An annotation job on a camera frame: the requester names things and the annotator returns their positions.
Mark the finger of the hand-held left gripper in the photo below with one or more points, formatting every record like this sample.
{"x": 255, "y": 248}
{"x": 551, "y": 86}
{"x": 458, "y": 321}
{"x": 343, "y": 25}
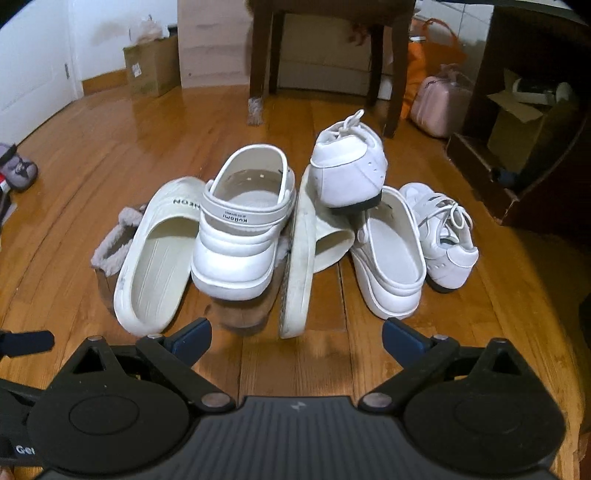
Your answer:
{"x": 27, "y": 342}

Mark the white door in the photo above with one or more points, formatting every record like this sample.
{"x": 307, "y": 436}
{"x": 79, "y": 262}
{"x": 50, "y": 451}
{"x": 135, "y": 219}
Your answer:
{"x": 32, "y": 69}

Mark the pale wooden board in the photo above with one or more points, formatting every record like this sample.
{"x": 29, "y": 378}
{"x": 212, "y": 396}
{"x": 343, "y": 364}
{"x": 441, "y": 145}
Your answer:
{"x": 212, "y": 46}

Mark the white black appliance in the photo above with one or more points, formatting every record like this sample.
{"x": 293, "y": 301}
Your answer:
{"x": 531, "y": 87}

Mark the white slide sandal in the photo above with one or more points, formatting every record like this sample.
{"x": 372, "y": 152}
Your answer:
{"x": 295, "y": 277}
{"x": 152, "y": 272}

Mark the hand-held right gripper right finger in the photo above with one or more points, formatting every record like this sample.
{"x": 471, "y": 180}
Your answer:
{"x": 404, "y": 337}

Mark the grey shoe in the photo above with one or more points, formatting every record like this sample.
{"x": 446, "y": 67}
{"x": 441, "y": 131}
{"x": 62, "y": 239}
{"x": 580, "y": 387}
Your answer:
{"x": 18, "y": 170}

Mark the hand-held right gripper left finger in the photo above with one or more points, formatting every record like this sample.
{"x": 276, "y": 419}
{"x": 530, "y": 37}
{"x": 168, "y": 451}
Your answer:
{"x": 194, "y": 337}

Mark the dark wooden chair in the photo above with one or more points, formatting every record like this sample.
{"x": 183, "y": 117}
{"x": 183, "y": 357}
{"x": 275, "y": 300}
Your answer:
{"x": 261, "y": 55}

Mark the open cardboard box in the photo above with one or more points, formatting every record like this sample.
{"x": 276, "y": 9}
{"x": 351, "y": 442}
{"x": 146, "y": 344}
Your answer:
{"x": 531, "y": 37}
{"x": 521, "y": 134}

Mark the pink case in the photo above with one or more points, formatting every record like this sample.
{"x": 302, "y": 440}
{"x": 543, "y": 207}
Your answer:
{"x": 434, "y": 106}

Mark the pale plastic bag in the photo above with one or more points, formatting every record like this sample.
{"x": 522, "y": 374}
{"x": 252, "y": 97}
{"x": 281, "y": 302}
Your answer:
{"x": 152, "y": 30}

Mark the white clog with purple charms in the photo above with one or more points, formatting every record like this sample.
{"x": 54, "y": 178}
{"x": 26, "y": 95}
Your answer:
{"x": 388, "y": 258}
{"x": 231, "y": 258}

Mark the white cabinet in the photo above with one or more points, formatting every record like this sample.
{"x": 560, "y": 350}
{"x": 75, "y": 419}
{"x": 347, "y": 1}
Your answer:
{"x": 323, "y": 60}

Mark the orange bag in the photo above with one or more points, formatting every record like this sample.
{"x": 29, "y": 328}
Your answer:
{"x": 434, "y": 60}

